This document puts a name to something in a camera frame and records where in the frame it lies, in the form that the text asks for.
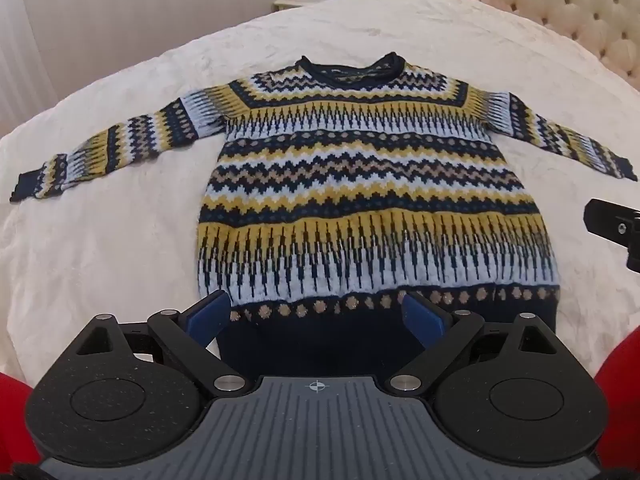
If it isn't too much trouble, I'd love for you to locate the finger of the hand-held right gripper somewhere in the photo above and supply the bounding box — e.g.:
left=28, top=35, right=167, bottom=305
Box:
left=584, top=199, right=640, bottom=275

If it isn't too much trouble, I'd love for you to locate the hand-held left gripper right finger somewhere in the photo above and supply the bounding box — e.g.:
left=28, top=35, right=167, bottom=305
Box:
left=382, top=291, right=558, bottom=395

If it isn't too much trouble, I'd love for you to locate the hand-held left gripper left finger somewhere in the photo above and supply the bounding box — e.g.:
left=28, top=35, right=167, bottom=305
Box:
left=75, top=289, right=252, bottom=397

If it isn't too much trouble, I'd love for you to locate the navy yellow patterned knit sweater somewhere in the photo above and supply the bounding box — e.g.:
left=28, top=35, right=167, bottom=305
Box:
left=10, top=51, right=640, bottom=376

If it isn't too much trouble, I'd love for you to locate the white plush bed blanket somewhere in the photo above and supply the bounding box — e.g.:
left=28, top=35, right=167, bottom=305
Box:
left=0, top=0, right=640, bottom=401

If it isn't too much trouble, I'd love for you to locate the cream tufted headboard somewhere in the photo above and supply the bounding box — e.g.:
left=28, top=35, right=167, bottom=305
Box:
left=434, top=0, right=640, bottom=83

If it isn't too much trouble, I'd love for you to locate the person's red clothing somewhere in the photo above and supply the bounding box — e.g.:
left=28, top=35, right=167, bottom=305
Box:
left=0, top=325, right=640, bottom=471

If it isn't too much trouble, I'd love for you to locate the cream nightstand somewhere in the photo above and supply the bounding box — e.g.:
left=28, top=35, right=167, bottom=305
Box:
left=272, top=0, right=381, bottom=12

